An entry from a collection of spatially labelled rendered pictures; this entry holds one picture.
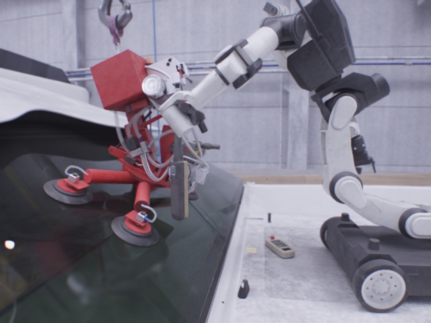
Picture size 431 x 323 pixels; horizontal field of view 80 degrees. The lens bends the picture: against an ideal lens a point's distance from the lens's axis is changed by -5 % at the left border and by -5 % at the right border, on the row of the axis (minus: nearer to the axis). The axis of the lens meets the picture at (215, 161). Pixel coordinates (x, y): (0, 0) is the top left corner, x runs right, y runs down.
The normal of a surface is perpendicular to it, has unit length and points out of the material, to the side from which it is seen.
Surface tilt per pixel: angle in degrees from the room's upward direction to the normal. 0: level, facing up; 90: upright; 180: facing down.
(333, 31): 105
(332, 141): 114
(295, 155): 90
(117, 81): 90
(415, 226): 90
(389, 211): 90
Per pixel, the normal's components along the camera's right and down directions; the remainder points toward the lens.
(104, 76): -0.17, 0.11
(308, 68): -0.43, 0.50
